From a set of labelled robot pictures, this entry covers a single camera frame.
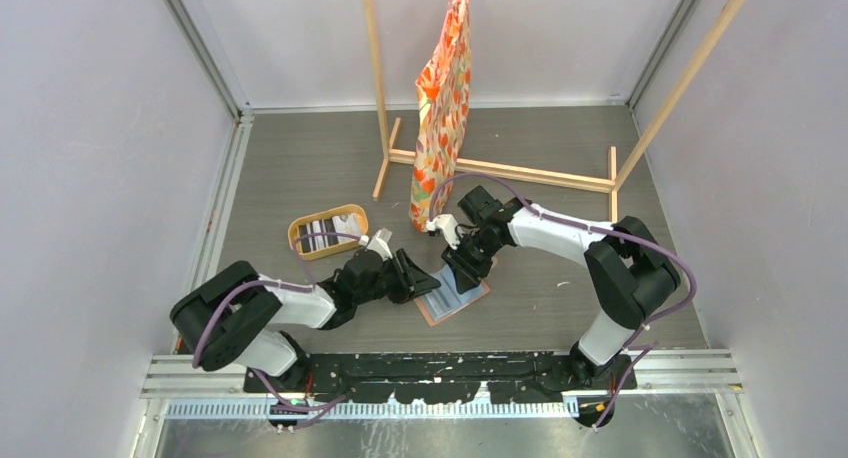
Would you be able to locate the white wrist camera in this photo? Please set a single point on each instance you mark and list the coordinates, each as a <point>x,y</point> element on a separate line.
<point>379,243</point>
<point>446,226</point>

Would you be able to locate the pink blue card holder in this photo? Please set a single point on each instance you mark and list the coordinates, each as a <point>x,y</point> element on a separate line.
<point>444,302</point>

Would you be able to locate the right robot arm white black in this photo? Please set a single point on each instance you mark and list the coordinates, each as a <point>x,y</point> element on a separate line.
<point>630,276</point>

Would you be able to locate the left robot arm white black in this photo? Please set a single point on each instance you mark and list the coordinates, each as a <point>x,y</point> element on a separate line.
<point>237,316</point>

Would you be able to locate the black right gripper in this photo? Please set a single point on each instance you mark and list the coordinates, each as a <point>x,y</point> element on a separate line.
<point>467,277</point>

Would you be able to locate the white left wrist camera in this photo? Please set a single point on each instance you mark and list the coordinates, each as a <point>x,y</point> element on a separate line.
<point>379,243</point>

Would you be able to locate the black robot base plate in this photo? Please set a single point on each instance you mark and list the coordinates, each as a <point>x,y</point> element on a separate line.
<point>444,378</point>

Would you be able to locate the wooden hanging rack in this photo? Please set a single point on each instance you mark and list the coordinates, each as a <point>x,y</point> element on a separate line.
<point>617,175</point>

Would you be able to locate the white VIP card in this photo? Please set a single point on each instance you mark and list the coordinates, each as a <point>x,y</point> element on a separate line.
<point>348,226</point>

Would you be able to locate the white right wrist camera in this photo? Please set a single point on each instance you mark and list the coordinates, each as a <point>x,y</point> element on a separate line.
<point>446,226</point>

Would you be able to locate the yellow oval card tray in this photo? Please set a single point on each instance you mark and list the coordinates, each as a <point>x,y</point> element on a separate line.
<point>343,245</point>

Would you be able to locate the orange floral fabric bag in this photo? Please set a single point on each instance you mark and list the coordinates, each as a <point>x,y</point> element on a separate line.
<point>443,91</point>

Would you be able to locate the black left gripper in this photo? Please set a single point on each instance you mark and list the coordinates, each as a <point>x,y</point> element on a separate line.
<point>411,280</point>

